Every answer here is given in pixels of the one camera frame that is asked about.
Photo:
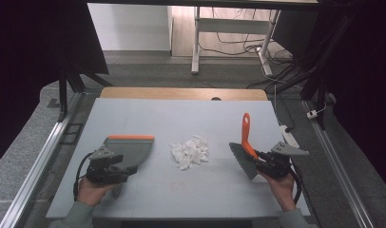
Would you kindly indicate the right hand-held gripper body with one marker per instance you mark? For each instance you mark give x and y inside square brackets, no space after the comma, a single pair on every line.
[278,163]

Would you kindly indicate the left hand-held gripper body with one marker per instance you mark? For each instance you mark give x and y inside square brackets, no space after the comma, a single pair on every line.
[100,167]

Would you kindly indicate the person's left hand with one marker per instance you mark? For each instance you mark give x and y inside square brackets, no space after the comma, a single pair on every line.
[92,191]

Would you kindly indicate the person's right hand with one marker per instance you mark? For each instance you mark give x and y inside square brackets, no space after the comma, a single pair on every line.
[281,188]

